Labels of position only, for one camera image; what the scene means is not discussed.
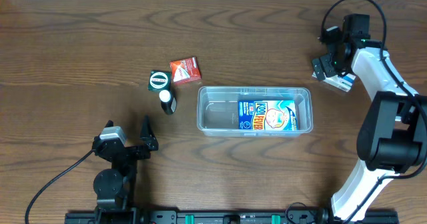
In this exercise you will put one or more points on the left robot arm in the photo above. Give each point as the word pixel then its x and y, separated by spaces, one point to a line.
pixel 115 186

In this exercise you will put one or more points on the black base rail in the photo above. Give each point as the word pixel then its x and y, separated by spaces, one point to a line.
pixel 293 214

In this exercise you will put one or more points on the blue Kool Fever box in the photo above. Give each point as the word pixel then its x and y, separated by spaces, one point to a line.
pixel 267 115

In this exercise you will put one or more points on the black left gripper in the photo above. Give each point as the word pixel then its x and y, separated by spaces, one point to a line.
pixel 132 150

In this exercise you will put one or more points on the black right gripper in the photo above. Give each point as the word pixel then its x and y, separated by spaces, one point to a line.
pixel 324 66

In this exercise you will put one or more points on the clear plastic container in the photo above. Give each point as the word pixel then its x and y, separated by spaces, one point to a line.
pixel 232 111

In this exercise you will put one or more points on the green Zam-Buk box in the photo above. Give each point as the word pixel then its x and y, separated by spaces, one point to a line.
pixel 159 81

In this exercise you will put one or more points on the black bottle white cap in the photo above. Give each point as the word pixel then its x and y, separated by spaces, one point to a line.
pixel 168 102

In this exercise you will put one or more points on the red Panadol box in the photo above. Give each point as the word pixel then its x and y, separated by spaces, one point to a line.
pixel 185 71

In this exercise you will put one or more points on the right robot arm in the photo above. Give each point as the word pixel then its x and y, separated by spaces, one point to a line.
pixel 391 143

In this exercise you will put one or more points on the white Panadol box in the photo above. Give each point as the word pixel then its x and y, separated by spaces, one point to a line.
pixel 344 83

